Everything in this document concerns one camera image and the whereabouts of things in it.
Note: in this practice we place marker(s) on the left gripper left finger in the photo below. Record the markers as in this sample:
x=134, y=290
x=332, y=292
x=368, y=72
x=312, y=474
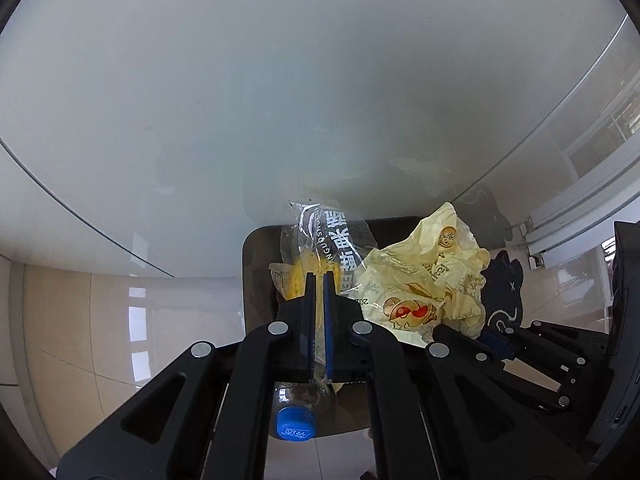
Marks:
x=267, y=355

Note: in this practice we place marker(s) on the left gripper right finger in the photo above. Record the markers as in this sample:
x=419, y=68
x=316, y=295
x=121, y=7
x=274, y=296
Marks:
x=360, y=351

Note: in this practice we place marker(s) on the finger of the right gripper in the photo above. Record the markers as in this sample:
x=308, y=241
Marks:
x=489, y=352
x=565, y=339

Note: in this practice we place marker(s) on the orange snack bag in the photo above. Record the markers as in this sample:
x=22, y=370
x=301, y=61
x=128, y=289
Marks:
x=299, y=284

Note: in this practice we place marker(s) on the yellow printed wrapper paper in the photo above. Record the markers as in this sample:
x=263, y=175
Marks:
x=433, y=277

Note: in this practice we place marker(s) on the plastic bottle blue cap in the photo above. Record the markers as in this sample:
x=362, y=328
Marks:
x=297, y=408

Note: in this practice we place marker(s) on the black trash bin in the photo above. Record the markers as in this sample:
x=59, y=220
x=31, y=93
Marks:
x=349, y=308

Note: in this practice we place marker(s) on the black cat floor mat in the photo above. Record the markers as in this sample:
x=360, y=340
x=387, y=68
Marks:
x=504, y=275

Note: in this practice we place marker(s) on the clear black printed bag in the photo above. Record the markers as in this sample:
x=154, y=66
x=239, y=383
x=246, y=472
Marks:
x=321, y=239

